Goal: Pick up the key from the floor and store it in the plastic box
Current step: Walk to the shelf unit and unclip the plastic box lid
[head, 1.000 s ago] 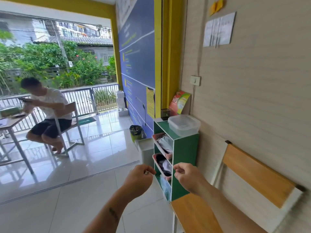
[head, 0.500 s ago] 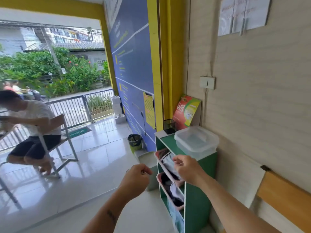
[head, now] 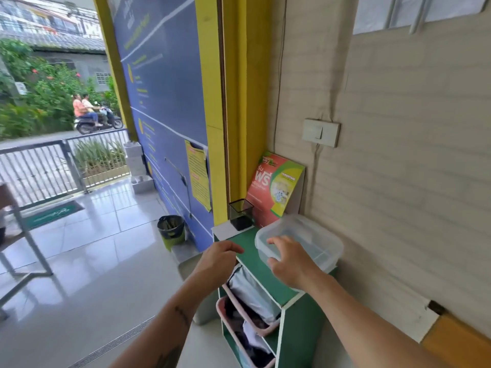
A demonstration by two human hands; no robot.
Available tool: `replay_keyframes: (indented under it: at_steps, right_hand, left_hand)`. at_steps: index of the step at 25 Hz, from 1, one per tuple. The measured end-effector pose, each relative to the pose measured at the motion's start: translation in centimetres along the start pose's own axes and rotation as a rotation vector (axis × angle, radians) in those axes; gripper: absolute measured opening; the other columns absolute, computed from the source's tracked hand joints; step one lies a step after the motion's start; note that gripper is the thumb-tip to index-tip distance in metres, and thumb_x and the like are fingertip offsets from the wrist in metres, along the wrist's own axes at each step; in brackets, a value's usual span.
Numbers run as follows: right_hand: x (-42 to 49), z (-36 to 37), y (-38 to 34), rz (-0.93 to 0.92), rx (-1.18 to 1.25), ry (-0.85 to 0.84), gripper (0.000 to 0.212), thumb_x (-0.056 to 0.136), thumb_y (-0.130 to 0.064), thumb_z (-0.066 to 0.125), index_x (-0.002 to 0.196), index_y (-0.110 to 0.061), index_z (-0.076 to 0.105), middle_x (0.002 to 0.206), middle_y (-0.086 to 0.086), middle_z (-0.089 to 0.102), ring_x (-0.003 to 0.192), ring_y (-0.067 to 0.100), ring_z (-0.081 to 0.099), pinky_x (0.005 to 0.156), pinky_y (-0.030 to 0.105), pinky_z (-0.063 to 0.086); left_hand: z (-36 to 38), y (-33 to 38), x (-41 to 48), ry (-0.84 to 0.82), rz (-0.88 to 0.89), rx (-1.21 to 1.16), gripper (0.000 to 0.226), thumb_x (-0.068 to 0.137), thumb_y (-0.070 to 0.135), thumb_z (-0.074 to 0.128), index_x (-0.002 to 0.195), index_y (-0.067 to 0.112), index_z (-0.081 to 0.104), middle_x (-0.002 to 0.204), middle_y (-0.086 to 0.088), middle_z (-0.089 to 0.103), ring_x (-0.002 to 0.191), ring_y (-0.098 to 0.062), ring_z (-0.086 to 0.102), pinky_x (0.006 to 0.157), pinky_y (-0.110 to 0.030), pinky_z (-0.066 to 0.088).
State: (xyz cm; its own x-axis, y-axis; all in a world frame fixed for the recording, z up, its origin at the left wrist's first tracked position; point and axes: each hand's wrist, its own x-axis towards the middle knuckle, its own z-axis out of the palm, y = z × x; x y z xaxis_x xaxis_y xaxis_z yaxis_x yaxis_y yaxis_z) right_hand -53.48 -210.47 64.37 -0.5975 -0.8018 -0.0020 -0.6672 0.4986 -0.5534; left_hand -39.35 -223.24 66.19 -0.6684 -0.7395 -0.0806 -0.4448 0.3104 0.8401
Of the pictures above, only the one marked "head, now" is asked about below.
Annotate person's left hand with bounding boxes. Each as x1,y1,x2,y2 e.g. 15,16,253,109
191,240,245,293

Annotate person's right hand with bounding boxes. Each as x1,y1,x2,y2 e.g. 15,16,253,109
266,236,327,293

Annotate clear plastic food container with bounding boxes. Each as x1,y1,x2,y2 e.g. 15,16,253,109
255,214,344,275

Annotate person's left forearm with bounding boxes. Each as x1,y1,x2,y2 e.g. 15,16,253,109
109,273,217,368

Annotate person's right forearm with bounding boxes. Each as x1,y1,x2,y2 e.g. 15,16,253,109
305,274,441,368

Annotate white cloth bundle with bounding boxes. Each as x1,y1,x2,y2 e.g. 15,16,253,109
228,266,283,323

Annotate black mesh pen holder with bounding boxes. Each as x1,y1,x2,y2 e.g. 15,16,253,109
229,199,254,231

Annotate pink laundry basket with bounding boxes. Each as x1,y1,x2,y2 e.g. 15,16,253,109
216,296,277,368
222,263,284,338

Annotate green bin with black bag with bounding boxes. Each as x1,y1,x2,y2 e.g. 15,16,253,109
157,215,186,252

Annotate grey plastic bin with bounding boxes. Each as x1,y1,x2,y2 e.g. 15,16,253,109
178,252,220,326

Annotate green shelf cabinet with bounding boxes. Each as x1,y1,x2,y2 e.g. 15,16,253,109
212,224,339,368

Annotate red and green poster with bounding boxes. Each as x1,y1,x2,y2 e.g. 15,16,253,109
245,151,306,229

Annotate dark clothes pile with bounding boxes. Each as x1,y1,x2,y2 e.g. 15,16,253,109
224,299,275,367

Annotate yellow notice sheet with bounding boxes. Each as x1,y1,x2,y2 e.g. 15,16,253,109
184,140,213,213

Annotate thin metal rod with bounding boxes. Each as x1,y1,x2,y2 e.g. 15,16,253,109
164,156,193,220

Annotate white stacked blocks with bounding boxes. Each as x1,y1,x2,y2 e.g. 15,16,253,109
123,141,148,177

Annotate yellow pillar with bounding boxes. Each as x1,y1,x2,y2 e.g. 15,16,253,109
194,0,274,227

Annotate spiky green plants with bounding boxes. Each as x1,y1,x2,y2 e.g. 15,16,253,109
72,138,128,177

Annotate blue information board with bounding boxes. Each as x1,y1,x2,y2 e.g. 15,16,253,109
107,0,216,252

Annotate green door mat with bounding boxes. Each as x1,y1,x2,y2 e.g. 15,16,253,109
22,200,85,231

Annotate black motor scooter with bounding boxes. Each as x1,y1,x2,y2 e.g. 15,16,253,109
74,106,124,135

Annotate yellow wooden board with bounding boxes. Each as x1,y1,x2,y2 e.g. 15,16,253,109
420,313,491,368

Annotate grey metal gate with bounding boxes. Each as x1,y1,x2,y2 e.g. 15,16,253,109
0,128,131,212

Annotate flowering green bushes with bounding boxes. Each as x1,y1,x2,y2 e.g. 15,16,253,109
0,37,120,141

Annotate grey roofed building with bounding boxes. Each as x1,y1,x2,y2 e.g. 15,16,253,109
0,0,113,93

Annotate white framed window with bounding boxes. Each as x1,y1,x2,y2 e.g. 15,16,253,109
352,0,490,35

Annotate thin wall cable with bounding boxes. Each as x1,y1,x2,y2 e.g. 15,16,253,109
273,0,288,154
302,145,321,216

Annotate white light switch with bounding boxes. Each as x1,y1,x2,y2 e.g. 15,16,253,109
302,118,341,148

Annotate metal frame table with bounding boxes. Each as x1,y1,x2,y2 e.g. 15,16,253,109
0,182,54,319

